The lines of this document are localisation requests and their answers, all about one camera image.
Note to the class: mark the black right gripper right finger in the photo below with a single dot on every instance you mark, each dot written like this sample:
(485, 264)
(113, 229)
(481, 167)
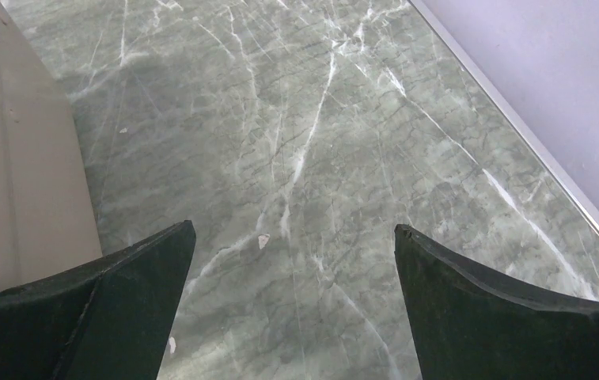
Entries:
(469, 321)

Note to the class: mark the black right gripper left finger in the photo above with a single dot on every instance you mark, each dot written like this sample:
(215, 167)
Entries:
(106, 319)

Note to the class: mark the brown plastic toolbox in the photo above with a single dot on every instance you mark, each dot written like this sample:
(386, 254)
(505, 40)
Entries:
(47, 225)

